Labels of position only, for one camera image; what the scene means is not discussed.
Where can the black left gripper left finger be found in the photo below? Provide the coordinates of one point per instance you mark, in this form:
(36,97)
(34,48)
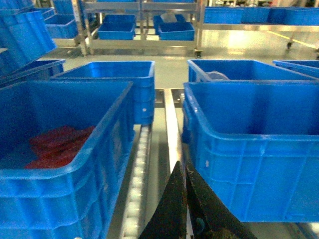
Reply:
(169,218)

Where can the distant blue crate right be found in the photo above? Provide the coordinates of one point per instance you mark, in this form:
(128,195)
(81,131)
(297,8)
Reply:
(179,31)

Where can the blue crate with red parts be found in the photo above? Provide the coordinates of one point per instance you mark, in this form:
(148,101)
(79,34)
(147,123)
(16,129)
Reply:
(78,199)

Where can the red plastic parts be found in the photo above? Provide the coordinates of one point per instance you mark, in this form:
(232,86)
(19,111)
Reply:
(57,147)

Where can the blue crate behind red-parts crate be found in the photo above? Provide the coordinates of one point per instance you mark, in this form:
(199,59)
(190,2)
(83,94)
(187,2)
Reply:
(140,73)

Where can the stainless steel roller shelf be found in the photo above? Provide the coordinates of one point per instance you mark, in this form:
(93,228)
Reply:
(166,149)

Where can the white roller track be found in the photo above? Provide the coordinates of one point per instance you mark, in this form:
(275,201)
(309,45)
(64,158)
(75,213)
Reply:
(134,211)

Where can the large blue plastic crate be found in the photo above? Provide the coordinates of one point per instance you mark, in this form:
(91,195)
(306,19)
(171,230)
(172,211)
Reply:
(256,144)

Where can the tilted blue crate upper left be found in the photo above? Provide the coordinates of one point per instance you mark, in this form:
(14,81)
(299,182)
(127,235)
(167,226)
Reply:
(24,38)

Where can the distant blue crate left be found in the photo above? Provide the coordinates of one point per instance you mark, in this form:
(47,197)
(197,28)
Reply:
(117,27)

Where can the distant blue crate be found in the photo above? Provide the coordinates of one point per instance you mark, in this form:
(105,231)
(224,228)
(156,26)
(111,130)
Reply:
(179,31)
(117,27)

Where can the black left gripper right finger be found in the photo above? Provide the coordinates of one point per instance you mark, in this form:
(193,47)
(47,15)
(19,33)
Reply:
(210,218)

